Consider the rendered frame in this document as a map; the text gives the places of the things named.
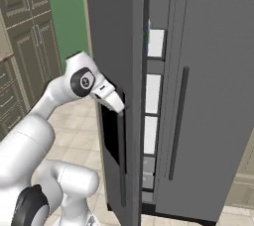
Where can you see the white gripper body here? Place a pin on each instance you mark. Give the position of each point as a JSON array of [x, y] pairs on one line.
[[114, 101]]

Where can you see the olive cupboard run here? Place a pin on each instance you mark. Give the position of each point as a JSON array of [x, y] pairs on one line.
[[26, 22]]

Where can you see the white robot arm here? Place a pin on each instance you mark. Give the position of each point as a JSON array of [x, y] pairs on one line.
[[29, 144]]

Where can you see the beige cupboard run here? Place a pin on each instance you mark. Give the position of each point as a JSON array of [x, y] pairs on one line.
[[243, 183]]

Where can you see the grey fridge door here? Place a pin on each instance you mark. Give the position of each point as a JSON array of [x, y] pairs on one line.
[[218, 104]]

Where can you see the grey freezer door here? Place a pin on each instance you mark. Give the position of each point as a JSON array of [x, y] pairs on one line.
[[114, 31]]

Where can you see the grey fridge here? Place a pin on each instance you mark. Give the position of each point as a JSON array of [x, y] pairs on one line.
[[158, 5]]

